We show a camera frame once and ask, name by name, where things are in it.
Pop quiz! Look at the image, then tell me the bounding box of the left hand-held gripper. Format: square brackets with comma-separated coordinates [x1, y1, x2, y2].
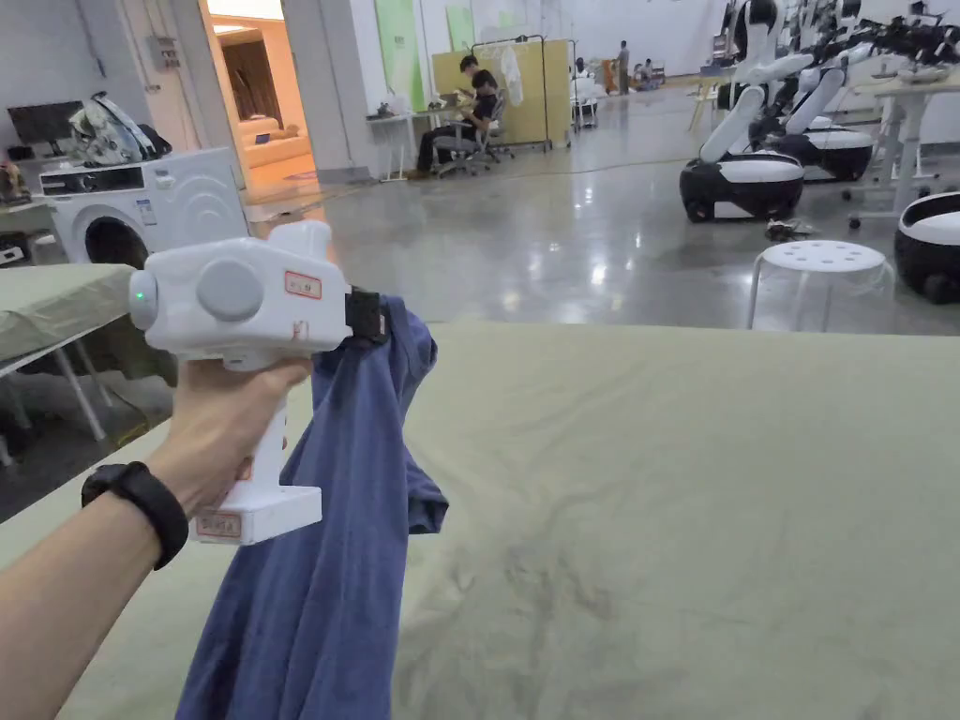
[128, 219, 391, 547]

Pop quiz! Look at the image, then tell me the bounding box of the dark blue shirt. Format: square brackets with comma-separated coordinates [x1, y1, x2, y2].
[173, 293, 450, 720]

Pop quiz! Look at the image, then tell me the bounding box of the person's left forearm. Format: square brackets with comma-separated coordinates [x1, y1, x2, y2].
[0, 460, 190, 720]

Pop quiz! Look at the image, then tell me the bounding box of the person's left hand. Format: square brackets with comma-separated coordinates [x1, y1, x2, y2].
[146, 356, 316, 520]

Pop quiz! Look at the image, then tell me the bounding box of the white washing machine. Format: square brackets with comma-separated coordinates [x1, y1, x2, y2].
[37, 146, 250, 270]

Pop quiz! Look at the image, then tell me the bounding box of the table with pale green sheet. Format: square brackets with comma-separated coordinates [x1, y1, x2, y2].
[0, 262, 181, 468]

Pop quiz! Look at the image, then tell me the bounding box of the patterned bag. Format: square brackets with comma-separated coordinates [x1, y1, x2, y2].
[68, 91, 173, 168]

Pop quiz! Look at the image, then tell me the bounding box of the white table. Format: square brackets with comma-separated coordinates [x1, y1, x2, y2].
[365, 111, 421, 184]

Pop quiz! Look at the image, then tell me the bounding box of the black monitor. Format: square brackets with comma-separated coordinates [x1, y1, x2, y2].
[6, 99, 85, 158]

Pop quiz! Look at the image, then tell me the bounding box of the grey office chair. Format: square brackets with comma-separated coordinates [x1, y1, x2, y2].
[430, 89, 518, 180]

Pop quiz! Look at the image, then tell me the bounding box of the bed with pale green sheet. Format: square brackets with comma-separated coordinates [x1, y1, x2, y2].
[0, 321, 960, 720]

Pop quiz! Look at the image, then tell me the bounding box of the white and black robot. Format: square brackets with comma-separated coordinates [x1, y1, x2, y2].
[779, 40, 878, 183]
[892, 190, 960, 305]
[678, 0, 818, 225]

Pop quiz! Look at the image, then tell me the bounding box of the white round stool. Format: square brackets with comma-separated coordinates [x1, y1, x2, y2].
[745, 238, 897, 333]

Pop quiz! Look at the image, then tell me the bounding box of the white desk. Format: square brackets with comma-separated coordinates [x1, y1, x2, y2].
[847, 70, 960, 230]

